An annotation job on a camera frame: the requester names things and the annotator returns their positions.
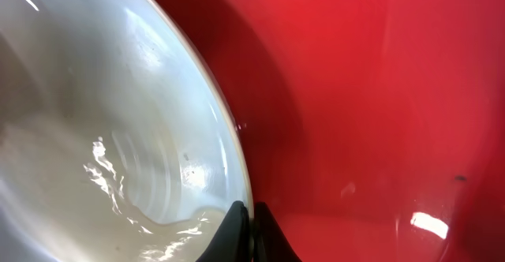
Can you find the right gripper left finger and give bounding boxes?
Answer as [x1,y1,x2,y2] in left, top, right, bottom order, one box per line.
[196,201,250,262]

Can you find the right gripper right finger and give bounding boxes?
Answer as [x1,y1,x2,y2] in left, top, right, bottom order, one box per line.
[253,202,301,262]

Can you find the white plate top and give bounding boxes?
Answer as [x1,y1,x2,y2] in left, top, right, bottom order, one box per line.
[1,0,253,261]

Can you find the red plastic tray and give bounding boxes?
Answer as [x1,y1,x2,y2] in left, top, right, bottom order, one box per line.
[156,0,504,261]

